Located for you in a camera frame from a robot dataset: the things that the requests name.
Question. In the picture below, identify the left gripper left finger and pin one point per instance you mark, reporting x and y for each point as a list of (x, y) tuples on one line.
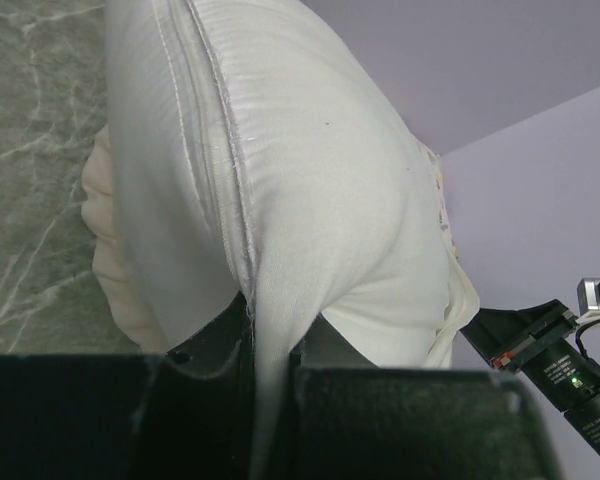
[(184, 414)]

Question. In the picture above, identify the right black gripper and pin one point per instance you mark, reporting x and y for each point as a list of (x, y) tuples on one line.
[(533, 341)]

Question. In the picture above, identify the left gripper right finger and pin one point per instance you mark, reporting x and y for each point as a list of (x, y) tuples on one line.
[(357, 421)]

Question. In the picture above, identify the grey pillowcase with cream ruffle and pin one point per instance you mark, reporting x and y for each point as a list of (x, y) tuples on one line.
[(127, 310)]

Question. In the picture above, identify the white pillow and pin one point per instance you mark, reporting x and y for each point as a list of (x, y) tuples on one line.
[(253, 154)]

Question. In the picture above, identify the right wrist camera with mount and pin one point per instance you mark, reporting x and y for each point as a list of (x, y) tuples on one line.
[(588, 295)]

